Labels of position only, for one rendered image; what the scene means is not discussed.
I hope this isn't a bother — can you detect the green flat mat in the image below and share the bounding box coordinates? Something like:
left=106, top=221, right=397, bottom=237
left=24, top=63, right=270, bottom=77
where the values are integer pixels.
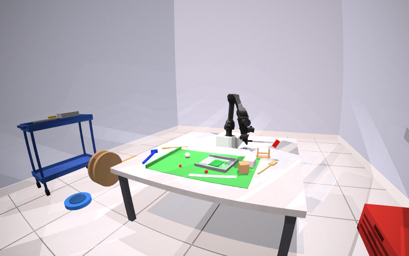
left=147, top=149, right=260, bottom=189

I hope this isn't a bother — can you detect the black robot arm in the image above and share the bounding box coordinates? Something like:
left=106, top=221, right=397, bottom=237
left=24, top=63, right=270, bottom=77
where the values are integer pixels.
left=224, top=94, right=254, bottom=137

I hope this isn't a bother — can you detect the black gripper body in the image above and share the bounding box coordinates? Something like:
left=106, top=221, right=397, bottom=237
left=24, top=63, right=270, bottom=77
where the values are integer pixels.
left=239, top=126, right=248, bottom=140

